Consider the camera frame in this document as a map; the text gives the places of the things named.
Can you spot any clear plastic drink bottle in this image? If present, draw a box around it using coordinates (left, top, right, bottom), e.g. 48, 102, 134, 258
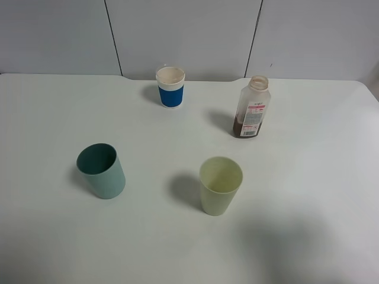
233, 75, 271, 138

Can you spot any pale green plastic cup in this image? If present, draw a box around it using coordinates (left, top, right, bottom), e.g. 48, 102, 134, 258
199, 156, 243, 216

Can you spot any blue sleeved white cup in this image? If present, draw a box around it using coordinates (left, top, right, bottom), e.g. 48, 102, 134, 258
156, 65, 185, 108

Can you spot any teal plastic cup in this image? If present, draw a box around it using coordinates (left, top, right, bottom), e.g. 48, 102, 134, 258
76, 143, 126, 199

